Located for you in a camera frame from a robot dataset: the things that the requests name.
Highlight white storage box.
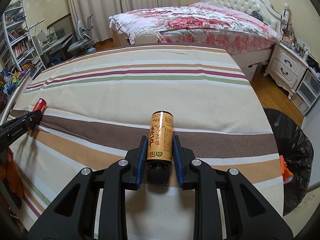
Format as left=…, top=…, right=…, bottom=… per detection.
left=241, top=64, right=258, bottom=80

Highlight orange plastic bag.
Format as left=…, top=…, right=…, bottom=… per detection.
left=279, top=155, right=293, bottom=183

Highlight beige curtains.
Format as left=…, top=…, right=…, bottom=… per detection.
left=65, top=0, right=180, bottom=44

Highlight yellow bottle with black cap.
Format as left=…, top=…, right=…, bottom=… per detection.
left=146, top=110, right=175, bottom=186

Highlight orange clothing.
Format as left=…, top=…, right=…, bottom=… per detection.
left=0, top=146, right=25, bottom=207

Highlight cluster of small bottles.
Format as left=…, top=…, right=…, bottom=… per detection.
left=281, top=22, right=310, bottom=55

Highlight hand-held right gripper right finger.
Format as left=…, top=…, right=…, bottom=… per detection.
left=173, top=135, right=293, bottom=240

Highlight plastic drawer unit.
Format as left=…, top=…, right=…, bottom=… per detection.
left=291, top=69, right=320, bottom=115

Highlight black lined trash bin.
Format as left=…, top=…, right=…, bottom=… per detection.
left=262, top=107, right=314, bottom=217

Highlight floral blanket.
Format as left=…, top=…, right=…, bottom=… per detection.
left=109, top=2, right=282, bottom=46

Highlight white bookshelf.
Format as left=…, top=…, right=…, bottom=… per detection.
left=0, top=1, right=44, bottom=77

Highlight striped tablecloth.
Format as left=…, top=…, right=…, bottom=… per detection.
left=7, top=44, right=284, bottom=233

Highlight red can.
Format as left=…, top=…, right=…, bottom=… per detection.
left=33, top=98, right=47, bottom=112

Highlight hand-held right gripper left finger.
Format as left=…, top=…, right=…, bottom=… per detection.
left=27, top=135, right=148, bottom=240

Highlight grey desk chair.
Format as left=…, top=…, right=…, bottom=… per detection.
left=67, top=16, right=97, bottom=53

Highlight grey desk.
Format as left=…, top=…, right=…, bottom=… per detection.
left=32, top=31, right=74, bottom=67

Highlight colourful toy pile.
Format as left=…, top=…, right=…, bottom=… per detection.
left=0, top=69, right=27, bottom=93

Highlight dark clutter pile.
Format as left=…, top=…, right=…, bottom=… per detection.
left=306, top=54, right=320, bottom=74

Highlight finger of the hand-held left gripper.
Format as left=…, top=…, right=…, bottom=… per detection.
left=15, top=111, right=43, bottom=130

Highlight white nightstand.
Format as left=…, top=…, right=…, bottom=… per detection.
left=264, top=41, right=309, bottom=100

